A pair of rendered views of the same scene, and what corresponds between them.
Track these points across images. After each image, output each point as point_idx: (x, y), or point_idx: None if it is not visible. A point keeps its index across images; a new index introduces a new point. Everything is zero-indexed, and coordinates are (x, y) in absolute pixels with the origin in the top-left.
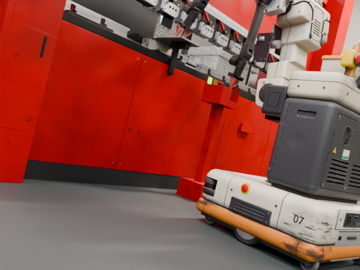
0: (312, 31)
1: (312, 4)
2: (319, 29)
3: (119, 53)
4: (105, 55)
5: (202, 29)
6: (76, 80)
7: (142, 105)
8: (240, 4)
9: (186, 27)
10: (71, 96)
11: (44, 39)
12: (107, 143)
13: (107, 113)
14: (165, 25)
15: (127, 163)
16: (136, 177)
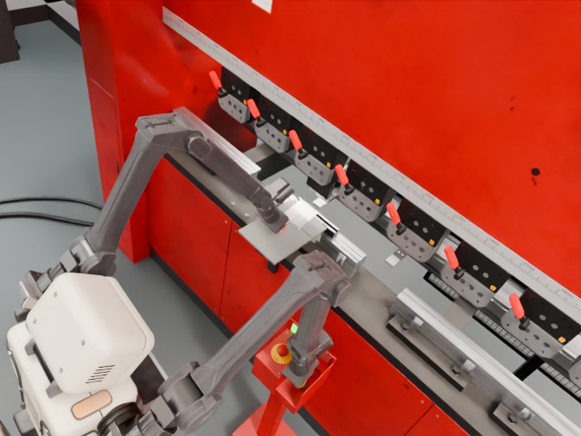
0: (27, 403)
1: (15, 359)
2: (37, 420)
3: (203, 203)
4: (190, 198)
5: (392, 234)
6: (171, 208)
7: (239, 279)
8: (577, 230)
9: (261, 220)
10: (170, 221)
11: (117, 164)
12: (207, 288)
13: (203, 259)
14: (314, 189)
15: (230, 324)
16: None
